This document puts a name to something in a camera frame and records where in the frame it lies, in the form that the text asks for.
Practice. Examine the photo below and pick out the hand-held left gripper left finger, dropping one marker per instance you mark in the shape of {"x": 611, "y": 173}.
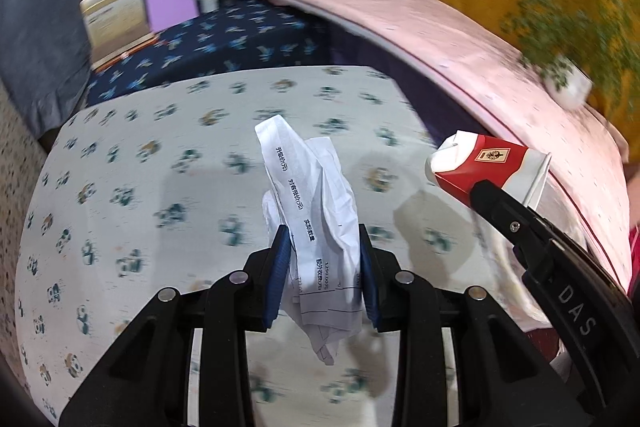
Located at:
{"x": 277, "y": 277}

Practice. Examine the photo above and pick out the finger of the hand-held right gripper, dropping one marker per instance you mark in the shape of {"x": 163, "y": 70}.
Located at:
{"x": 500, "y": 207}

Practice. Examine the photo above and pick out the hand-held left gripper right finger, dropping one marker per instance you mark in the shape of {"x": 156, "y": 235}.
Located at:
{"x": 367, "y": 277}

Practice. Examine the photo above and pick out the red and white carton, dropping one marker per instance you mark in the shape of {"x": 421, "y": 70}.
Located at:
{"x": 480, "y": 162}

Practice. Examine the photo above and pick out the white paper receipt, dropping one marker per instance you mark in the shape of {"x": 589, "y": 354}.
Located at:
{"x": 310, "y": 187}

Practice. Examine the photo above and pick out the green plant in white pot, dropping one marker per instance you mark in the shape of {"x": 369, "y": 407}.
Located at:
{"x": 567, "y": 82}

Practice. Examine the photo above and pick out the pink cloth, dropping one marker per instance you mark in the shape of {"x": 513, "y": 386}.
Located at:
{"x": 450, "y": 57}

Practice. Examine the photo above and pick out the dark purple cloth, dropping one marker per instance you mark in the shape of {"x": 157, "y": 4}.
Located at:
{"x": 400, "y": 67}

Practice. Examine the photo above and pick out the panda print tablecloth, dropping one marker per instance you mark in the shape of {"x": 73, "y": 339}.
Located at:
{"x": 150, "y": 157}

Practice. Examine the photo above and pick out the navy printed cloth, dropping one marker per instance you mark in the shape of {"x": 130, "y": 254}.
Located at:
{"x": 240, "y": 37}

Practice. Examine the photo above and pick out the cream box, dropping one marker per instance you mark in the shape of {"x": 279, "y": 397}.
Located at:
{"x": 115, "y": 12}

